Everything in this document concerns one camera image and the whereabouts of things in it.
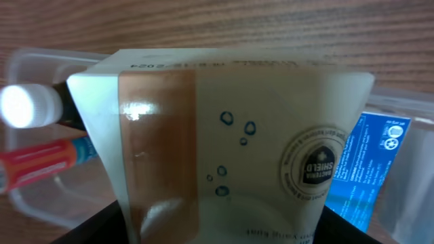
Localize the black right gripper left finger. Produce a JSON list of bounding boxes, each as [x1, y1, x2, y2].
[[51, 201, 129, 244]]

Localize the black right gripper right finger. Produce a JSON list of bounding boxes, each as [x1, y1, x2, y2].
[[313, 206, 380, 244]]

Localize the blue medicine box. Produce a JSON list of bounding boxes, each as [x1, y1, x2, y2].
[[325, 113, 412, 232]]

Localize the orange bottle white cap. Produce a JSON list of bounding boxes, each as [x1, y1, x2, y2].
[[1, 136, 98, 194]]

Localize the white blue plaster box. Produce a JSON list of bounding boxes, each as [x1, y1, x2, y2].
[[67, 49, 374, 243]]

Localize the dark bottle white cap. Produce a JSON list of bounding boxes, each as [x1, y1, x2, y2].
[[1, 82, 85, 131]]

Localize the clear plastic container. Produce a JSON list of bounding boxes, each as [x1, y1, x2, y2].
[[5, 48, 433, 243]]

